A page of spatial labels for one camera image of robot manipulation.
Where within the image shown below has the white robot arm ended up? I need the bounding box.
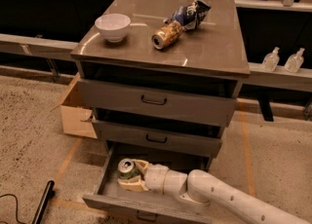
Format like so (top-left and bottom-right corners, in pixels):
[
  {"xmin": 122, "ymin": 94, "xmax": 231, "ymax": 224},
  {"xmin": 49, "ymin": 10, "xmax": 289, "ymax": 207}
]
[{"xmin": 117, "ymin": 158, "xmax": 310, "ymax": 224}]

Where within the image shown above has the grey top drawer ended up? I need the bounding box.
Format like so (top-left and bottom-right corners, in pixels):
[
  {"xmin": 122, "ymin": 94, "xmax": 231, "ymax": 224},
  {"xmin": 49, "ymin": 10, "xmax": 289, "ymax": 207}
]
[{"xmin": 77, "ymin": 79, "xmax": 236, "ymax": 127}]

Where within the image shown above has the blue chip bag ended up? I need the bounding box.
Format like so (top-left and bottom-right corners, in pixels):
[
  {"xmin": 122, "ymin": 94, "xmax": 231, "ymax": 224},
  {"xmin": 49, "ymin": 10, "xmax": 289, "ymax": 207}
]
[{"xmin": 165, "ymin": 0, "xmax": 211, "ymax": 31}]

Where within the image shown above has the white ceramic bowl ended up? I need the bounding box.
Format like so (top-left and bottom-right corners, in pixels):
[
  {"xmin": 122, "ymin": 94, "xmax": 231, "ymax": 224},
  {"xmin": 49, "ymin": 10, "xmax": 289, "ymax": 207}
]
[{"xmin": 95, "ymin": 14, "xmax": 131, "ymax": 43}]

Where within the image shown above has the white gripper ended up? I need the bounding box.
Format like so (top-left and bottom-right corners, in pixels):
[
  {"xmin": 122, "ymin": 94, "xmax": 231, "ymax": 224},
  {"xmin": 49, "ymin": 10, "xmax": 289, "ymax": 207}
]
[{"xmin": 117, "ymin": 159, "xmax": 170, "ymax": 194}]

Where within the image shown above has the grey open bottom drawer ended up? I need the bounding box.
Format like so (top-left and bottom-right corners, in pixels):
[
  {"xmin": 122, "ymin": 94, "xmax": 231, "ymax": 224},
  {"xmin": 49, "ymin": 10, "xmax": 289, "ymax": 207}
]
[{"xmin": 83, "ymin": 143, "xmax": 213, "ymax": 224}]

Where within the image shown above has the gold brown soda can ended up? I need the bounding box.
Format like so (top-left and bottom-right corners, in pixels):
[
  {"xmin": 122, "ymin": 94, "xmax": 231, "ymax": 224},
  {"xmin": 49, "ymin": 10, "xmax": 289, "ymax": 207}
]
[{"xmin": 151, "ymin": 20, "xmax": 183, "ymax": 50}]

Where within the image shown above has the black floor cable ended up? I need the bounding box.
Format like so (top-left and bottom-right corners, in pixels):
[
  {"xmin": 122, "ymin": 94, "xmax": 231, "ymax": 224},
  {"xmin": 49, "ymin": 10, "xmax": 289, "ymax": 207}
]
[{"xmin": 0, "ymin": 194, "xmax": 26, "ymax": 224}]

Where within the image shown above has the black cylindrical floor object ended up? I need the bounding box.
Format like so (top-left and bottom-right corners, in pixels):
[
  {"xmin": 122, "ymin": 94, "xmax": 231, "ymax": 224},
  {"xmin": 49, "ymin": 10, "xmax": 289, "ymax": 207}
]
[{"xmin": 31, "ymin": 180, "xmax": 55, "ymax": 224}]

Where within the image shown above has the grey middle drawer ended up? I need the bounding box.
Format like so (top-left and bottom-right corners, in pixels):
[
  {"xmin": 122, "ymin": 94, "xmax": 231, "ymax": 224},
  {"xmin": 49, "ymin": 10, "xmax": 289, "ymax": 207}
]
[{"xmin": 93, "ymin": 120, "xmax": 221, "ymax": 157}]

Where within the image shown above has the cardboard box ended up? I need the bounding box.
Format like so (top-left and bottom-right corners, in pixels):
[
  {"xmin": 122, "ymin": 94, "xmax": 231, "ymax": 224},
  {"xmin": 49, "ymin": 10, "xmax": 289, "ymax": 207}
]
[{"xmin": 51, "ymin": 74, "xmax": 97, "ymax": 138}]

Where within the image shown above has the clear sanitizer bottle left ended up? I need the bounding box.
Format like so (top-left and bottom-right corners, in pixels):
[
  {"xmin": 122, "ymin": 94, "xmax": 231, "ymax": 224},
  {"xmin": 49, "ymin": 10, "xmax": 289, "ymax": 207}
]
[{"xmin": 261, "ymin": 47, "xmax": 280, "ymax": 72}]

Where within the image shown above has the grey drawer cabinet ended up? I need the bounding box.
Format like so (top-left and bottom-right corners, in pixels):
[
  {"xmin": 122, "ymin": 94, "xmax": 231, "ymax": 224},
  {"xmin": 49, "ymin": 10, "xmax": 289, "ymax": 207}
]
[{"xmin": 70, "ymin": 0, "xmax": 251, "ymax": 175}]

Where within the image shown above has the green soda can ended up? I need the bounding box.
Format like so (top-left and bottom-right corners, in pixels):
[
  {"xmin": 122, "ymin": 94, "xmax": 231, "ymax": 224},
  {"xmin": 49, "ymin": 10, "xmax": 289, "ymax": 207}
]
[{"xmin": 117, "ymin": 158, "xmax": 137, "ymax": 179}]

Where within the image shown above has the grey metal rail shelf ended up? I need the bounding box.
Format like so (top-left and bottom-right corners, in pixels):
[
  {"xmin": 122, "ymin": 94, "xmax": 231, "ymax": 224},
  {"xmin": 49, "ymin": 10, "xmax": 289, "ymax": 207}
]
[{"xmin": 0, "ymin": 34, "xmax": 312, "ymax": 93}]

